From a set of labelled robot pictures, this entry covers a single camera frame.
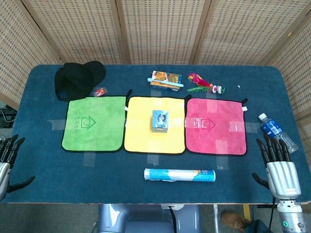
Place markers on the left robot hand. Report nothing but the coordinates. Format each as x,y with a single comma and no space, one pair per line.
3,167

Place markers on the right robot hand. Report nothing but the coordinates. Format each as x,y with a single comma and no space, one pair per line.
281,174

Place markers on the small blue box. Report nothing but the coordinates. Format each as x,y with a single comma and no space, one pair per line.
160,121

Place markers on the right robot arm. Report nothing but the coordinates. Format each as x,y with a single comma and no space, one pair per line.
291,216

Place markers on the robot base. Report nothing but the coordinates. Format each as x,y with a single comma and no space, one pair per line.
148,218

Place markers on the pink cloth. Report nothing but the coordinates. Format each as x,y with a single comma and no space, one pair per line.
216,126

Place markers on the green cloth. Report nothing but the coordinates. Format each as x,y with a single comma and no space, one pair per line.
93,123

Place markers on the yellow cloth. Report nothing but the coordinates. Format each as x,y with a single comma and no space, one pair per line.
153,125

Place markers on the plastic water bottle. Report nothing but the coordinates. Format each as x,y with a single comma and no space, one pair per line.
277,132

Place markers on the brown shoe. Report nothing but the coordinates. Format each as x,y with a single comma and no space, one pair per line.
234,219

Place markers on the rolled plastic bag pack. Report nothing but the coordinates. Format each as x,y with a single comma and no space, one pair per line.
179,175

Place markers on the black cap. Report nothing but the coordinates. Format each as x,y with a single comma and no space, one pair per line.
79,80

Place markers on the feather shuttlecock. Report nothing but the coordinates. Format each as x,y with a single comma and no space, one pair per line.
202,83

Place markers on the small red packet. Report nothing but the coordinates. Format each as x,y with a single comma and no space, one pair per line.
100,91

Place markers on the orange and blue carton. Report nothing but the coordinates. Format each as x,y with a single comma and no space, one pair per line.
166,81

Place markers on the light blue toothbrush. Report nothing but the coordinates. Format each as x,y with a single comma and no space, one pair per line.
165,82

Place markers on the woven folding screen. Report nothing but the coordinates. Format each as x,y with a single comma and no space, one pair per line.
155,31

